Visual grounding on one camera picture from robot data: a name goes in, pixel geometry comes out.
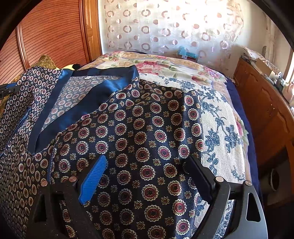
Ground navy patterned silk garment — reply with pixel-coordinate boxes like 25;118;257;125
1;66;203;238

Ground small teal toy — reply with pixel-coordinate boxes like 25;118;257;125
177;46;198;60

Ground wooden slatted wardrobe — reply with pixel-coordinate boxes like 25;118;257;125
1;1;102;84

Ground circle patterned sheer curtain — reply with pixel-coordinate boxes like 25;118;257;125
101;1;244;71

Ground blue floral white bedspread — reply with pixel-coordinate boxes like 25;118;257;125
139;73;246;239

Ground gold patterned pillow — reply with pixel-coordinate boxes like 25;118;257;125
0;55;58;115

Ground navy blue bed sheet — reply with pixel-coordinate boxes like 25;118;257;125
226;77;263;200

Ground long wooden sideboard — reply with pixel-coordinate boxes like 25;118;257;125
233;58;293;206

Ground pink floral quilt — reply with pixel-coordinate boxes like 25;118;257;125
81;51;248;146

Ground cardboard box on sideboard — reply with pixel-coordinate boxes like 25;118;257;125
255;58;276;77

